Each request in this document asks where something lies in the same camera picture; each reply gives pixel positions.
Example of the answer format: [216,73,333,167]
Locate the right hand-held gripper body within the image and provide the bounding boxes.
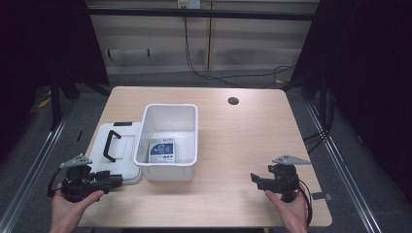
[267,153,313,204]

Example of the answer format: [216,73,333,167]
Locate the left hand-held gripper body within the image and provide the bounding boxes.
[59,153,105,204]

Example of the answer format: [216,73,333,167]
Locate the white bin lid black handle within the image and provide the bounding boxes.
[87,120,144,186]

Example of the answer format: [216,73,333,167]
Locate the white plastic storage bin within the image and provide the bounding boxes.
[132,103,199,183]

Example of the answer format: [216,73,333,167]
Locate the person's left hand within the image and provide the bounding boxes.
[48,183,106,233]

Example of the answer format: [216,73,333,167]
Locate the person's right hand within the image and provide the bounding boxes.
[263,189,310,233]

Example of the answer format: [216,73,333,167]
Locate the grey tape piece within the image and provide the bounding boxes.
[311,191,333,202]

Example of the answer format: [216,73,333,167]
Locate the blue and white box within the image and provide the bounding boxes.
[148,137,177,164]

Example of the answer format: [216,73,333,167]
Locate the black metal stand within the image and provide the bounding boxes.
[48,69,113,132]
[281,72,332,130]

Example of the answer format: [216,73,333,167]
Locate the yellow floor tape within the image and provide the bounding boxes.
[37,96,52,110]

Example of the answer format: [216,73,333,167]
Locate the black curtain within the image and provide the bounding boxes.
[291,0,412,205]
[0,0,111,163]

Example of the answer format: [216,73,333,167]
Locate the left hand-held gripper cable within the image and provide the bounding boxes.
[47,166,66,198]

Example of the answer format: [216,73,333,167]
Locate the hand-held gripper cable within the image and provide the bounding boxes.
[47,166,66,198]
[296,178,314,227]

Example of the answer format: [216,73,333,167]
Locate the right hand-held gripper cable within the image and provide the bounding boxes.
[296,178,314,227]

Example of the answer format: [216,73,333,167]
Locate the metal floor rail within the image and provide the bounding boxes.
[304,102,387,233]
[0,100,76,233]

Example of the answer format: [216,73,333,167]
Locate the black floor cables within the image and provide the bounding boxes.
[302,90,336,155]

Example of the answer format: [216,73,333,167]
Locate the black wall cable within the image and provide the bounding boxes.
[182,16,296,89]

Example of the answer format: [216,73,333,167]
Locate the black horizontal frame bar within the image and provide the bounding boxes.
[86,6,321,22]

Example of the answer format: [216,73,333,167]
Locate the white wall socket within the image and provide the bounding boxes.
[177,0,202,10]

